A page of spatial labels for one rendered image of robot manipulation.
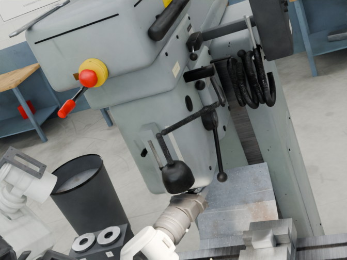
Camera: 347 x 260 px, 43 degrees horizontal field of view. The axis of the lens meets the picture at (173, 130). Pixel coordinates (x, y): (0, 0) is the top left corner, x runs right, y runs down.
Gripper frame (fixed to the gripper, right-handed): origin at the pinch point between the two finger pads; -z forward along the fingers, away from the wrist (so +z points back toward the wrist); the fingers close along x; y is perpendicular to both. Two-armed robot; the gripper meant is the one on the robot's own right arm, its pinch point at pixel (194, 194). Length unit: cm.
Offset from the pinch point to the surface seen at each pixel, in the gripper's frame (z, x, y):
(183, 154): 6.9, -8.2, -19.7
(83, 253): 18.0, 43.6, 14.9
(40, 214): -95, 282, 123
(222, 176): 3.1, -14.8, -9.7
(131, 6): 16, -19, -62
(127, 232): 5.2, 32.9, 15.9
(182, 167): 19.6, -17.7, -25.0
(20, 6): -299, 430, -41
